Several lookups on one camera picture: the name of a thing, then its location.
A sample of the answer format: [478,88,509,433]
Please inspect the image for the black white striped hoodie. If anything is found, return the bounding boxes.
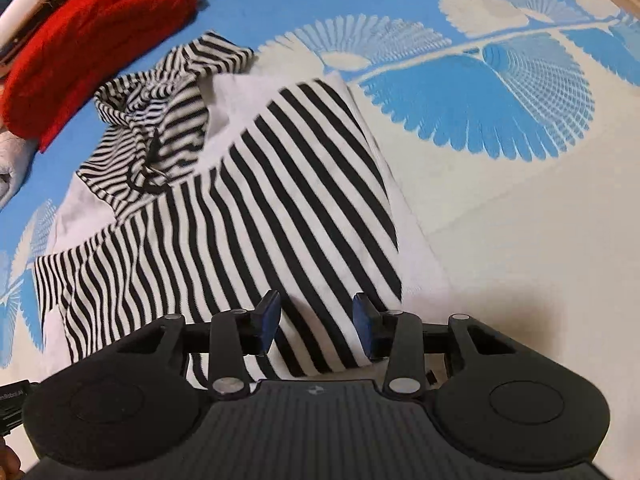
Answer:
[34,31,440,390]

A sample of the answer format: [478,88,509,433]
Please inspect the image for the white crumpled cloth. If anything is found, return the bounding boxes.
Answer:
[0,129,42,207]

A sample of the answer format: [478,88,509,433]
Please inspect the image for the red knitted cloth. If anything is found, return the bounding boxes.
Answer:
[0,0,197,153]

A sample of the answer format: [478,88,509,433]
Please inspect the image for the blue white printed bedsheet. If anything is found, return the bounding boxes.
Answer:
[0,0,640,376]

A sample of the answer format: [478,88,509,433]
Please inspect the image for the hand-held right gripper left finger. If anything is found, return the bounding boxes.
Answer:
[118,289,284,397]

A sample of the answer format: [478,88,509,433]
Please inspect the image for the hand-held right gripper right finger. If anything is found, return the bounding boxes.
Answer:
[352,292,517,394]

